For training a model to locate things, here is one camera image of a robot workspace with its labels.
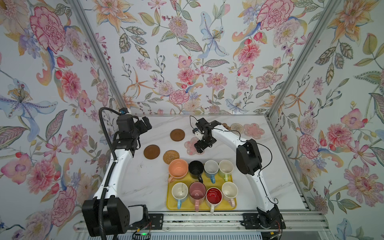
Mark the patterned round white coaster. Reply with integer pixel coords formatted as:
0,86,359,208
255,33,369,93
230,123,244,134

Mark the cream mug pink handle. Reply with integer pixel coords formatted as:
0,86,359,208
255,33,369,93
222,182,239,208

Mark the dark brown round coaster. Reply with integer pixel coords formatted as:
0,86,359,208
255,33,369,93
170,129,186,142

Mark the woven rattan round coaster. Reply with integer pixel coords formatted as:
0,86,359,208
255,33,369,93
163,150,180,165

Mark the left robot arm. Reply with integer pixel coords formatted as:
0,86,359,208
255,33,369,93
82,111,152,240

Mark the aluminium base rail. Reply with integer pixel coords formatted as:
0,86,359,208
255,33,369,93
73,209,334,240

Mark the orange mug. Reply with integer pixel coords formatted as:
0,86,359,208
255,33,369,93
168,159,189,183

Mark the black mug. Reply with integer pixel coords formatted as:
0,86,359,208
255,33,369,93
189,161,204,183

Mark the red interior white mug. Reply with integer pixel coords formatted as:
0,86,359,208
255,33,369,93
206,187,223,214

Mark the pink flower coaster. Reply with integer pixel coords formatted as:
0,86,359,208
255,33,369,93
244,123,265,140
184,137,202,156

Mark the white mug blue handle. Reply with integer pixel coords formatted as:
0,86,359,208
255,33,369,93
204,160,219,184

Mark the white mug green handle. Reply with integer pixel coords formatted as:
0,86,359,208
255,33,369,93
219,160,234,182

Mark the yellow tray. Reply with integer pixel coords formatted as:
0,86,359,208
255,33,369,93
166,173,237,212

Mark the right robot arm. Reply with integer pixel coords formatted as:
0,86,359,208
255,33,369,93
193,118,286,231

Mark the brown paw coaster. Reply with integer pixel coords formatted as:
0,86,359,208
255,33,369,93
222,123,231,131

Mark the dusty pink mug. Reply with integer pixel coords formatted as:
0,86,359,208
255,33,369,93
189,182,207,212

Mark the brown wooden round coaster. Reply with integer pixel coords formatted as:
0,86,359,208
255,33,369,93
144,145,161,160

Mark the cream mug blue handle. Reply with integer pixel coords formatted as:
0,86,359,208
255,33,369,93
171,183,189,210

